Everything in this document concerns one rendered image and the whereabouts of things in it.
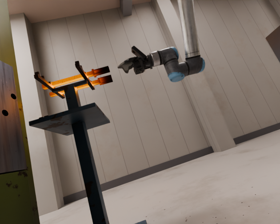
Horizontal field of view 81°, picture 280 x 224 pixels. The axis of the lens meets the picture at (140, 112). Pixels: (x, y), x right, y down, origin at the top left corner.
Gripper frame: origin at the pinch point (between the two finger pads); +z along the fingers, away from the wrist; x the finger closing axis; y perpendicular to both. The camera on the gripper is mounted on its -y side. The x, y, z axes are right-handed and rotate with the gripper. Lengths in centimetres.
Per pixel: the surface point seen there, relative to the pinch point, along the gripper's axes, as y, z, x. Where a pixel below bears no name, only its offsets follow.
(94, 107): 28.3, 17.4, -18.9
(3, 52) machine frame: -25, 63, -6
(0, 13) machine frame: -56, 63, -5
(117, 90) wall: -78, 7, 219
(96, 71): 0.0, 14.4, -0.6
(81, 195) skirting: 89, 116, 210
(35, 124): 28, 44, -19
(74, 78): 1.1, 28.1, -1.4
